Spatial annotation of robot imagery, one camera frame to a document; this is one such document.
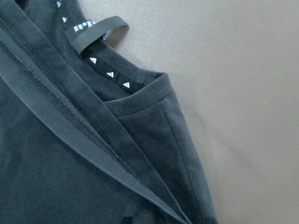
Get black printed t-shirt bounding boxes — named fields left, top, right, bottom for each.
left=0, top=0, right=217, bottom=224

